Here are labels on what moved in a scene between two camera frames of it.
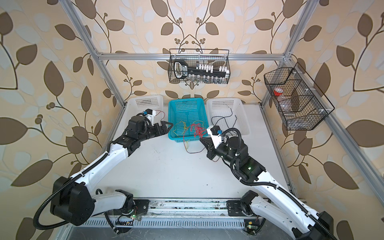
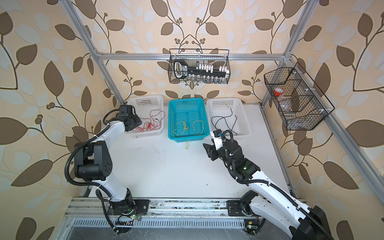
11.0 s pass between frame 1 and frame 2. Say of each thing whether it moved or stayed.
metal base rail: stayed
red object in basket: stayed
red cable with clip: moved
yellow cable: stayed
